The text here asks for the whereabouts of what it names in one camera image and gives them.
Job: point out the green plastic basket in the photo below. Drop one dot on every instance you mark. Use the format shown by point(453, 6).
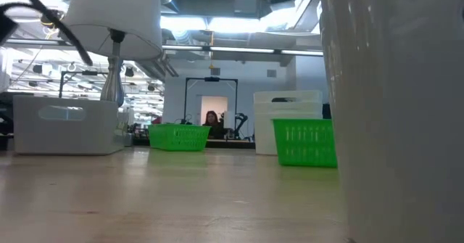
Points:
point(177, 138)
point(304, 145)

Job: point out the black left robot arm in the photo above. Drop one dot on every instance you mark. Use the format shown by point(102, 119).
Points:
point(6, 29)

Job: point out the black background robot arm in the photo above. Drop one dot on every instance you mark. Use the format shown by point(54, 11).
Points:
point(241, 121)

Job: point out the person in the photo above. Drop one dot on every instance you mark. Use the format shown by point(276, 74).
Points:
point(212, 119)

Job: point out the silver lamp base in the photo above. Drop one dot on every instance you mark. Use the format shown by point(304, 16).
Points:
point(113, 83)

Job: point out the white fabric lamp shade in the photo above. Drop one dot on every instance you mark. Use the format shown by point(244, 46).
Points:
point(116, 7)

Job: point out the black gantry frame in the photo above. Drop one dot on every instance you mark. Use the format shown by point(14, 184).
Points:
point(185, 98)

